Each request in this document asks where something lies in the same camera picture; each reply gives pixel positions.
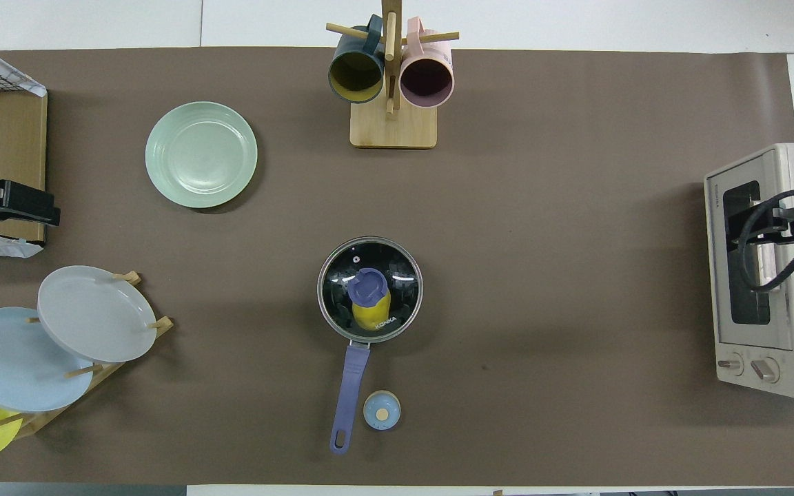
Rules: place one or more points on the glass lid with blue knob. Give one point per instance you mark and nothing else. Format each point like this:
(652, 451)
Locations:
(369, 286)

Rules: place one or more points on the grey plate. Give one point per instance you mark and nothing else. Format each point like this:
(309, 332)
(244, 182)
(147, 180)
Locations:
(97, 313)

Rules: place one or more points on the light blue plate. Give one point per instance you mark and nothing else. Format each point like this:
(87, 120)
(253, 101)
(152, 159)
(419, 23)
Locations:
(11, 365)

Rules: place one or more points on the green plate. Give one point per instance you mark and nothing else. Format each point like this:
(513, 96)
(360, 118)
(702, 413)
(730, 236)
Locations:
(200, 155)

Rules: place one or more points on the wooden plate rack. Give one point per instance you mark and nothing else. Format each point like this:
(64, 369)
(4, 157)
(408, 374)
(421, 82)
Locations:
(104, 372)

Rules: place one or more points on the brown wooden board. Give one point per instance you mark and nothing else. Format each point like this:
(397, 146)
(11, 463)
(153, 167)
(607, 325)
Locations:
(14, 145)

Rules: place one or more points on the brown table mat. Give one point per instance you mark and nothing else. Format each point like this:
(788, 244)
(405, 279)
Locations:
(542, 275)

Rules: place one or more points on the dark teal mug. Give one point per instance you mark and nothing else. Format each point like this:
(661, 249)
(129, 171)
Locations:
(355, 76)

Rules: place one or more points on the pink mug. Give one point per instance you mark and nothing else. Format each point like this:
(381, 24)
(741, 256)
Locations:
(426, 79)

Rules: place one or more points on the wooden mug rack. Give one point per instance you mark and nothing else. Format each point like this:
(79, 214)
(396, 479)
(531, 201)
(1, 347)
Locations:
(393, 131)

